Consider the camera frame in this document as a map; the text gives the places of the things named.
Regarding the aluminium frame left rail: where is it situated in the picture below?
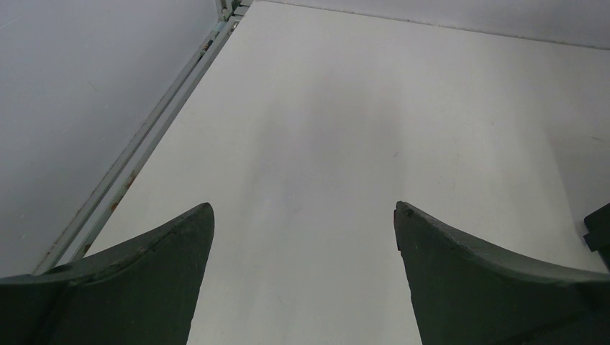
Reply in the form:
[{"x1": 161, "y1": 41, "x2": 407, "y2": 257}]
[{"x1": 34, "y1": 1, "x2": 252, "y2": 275}]

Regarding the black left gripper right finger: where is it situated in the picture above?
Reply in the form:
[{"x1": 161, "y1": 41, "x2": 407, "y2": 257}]
[{"x1": 393, "y1": 201, "x2": 609, "y2": 344}]

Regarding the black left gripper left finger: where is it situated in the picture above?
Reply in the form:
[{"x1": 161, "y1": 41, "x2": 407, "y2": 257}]
[{"x1": 1, "y1": 203, "x2": 214, "y2": 344}]

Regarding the black plastic bin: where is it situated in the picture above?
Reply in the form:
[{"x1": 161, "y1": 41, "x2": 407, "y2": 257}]
[{"x1": 583, "y1": 203, "x2": 610, "y2": 269}]

